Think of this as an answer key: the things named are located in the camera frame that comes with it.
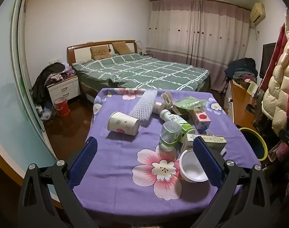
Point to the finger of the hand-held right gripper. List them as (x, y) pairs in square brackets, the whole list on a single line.
[(288, 137)]

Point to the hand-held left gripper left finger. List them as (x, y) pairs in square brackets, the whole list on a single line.
[(83, 161)]

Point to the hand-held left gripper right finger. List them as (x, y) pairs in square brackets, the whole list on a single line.
[(206, 161)]

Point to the white plastic bowl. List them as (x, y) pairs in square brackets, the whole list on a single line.
[(189, 166)]

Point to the green and white carton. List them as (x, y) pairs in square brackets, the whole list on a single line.
[(215, 141)]

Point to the yellow rimmed trash bin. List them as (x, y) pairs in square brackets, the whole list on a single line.
[(253, 144)]

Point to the pink strawberry milk carton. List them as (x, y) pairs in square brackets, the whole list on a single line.
[(201, 118)]

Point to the clear plastic cup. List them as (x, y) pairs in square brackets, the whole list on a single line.
[(169, 133)]

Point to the white paper cup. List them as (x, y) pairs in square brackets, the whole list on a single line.
[(120, 123)]

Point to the white and green bottle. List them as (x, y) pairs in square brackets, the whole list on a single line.
[(169, 116)]

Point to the green plastic bag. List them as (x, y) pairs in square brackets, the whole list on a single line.
[(189, 103)]

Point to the small beige bottle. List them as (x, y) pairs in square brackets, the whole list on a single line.
[(158, 106)]

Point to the white foam net sleeve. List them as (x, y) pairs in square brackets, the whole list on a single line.
[(143, 105)]

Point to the purple floral tablecloth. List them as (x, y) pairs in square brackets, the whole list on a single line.
[(125, 152)]

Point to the cream puffer jacket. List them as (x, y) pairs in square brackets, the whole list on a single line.
[(279, 87)]

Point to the red bucket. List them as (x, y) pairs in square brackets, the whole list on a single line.
[(62, 106)]

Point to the wooden desk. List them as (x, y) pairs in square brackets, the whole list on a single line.
[(241, 99)]

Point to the green framed card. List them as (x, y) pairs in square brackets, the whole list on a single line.
[(252, 87)]

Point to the white nightstand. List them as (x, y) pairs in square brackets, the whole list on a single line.
[(63, 89)]

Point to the black television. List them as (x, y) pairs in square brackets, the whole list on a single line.
[(267, 59)]

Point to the red hanging jacket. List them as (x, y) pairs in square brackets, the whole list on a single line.
[(275, 57)]

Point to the pile of folded clothes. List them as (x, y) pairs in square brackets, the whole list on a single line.
[(241, 70)]

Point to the dark clothes heap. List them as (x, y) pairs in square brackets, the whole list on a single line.
[(43, 80)]

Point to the bed with green plaid cover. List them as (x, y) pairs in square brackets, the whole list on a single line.
[(146, 73)]

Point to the glass sliding wardrobe door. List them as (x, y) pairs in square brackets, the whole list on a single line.
[(6, 87)]

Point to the brown pillow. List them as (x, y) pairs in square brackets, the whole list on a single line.
[(121, 48), (100, 52)]

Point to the beige air conditioner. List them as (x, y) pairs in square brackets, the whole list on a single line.
[(257, 13)]

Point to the pink and beige curtain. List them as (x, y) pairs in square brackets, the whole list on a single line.
[(194, 33)]

